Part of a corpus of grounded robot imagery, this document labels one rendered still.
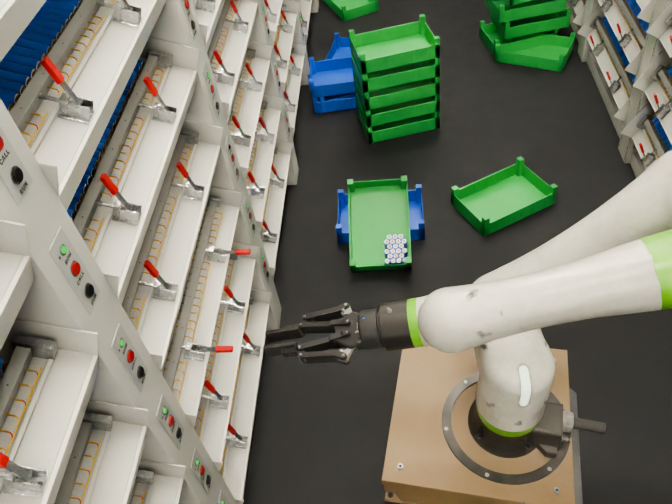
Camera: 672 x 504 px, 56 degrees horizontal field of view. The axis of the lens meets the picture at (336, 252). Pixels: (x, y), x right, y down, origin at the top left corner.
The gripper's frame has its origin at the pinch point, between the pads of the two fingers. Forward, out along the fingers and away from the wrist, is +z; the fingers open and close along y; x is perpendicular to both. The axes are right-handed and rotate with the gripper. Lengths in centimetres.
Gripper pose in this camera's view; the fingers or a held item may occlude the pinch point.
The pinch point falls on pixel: (282, 341)
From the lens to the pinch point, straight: 128.0
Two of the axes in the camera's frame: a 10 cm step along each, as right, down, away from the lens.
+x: -3.0, -6.5, -6.9
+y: 0.5, -7.4, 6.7
